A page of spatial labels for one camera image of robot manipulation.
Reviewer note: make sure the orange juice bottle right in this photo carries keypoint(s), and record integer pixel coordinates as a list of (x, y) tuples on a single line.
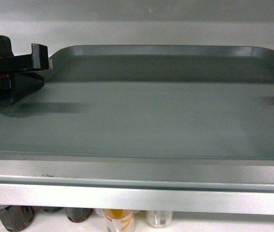
[(159, 219)]

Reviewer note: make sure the dark tea bottle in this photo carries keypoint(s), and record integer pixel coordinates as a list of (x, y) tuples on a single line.
[(78, 215), (16, 217)]

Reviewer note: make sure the dark tea bottle middle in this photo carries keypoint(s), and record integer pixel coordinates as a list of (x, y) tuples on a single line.
[(78, 215)]

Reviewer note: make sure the orange juice bottle front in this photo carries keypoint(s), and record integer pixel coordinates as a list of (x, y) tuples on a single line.
[(119, 220)]

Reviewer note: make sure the dark tea bottle left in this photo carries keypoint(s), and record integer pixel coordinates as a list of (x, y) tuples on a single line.
[(16, 217)]

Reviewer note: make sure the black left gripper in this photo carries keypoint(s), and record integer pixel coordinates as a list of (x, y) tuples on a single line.
[(15, 86)]

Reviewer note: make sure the white upper shelf board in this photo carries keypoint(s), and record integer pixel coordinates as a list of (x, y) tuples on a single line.
[(212, 186)]

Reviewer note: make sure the grey rectangular serving tray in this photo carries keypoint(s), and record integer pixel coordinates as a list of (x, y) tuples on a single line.
[(134, 101)]

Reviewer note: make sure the orange juice bottle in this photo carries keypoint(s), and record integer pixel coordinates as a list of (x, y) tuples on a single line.
[(159, 219), (119, 220)]

